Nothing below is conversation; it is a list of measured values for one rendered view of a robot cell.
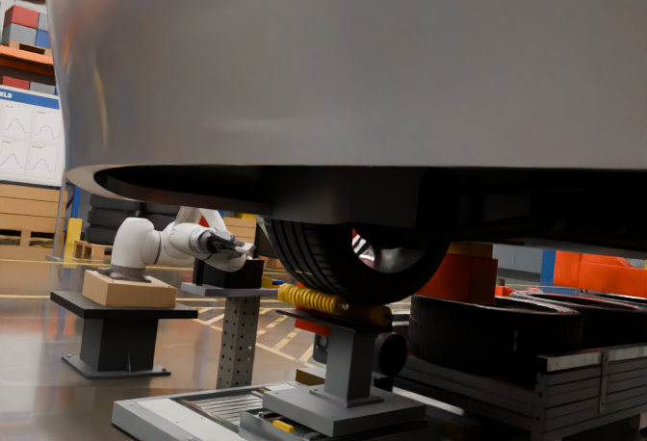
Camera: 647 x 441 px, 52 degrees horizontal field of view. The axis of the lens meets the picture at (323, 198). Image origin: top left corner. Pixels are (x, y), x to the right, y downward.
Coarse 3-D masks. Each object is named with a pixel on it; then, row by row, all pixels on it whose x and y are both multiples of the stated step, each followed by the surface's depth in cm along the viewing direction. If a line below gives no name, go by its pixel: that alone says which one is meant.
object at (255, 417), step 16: (256, 416) 188; (272, 416) 189; (240, 432) 191; (256, 432) 186; (272, 432) 181; (288, 432) 177; (304, 432) 185; (320, 432) 175; (368, 432) 185; (384, 432) 190; (400, 432) 187; (416, 432) 192; (432, 432) 197
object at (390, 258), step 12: (432, 180) 210; (348, 228) 205; (348, 240) 178; (372, 252) 214; (384, 252) 211; (396, 252) 208; (408, 252) 205; (420, 252) 203; (360, 264) 181; (372, 264) 205; (384, 264) 203; (396, 264) 201; (408, 264) 199; (420, 264) 200; (384, 276) 189; (396, 276) 192
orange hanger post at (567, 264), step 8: (560, 256) 398; (568, 256) 396; (576, 256) 392; (560, 264) 398; (568, 264) 395; (576, 264) 392; (560, 272) 398; (568, 272) 394; (576, 272) 391; (560, 280) 397; (568, 280) 394; (576, 280) 391
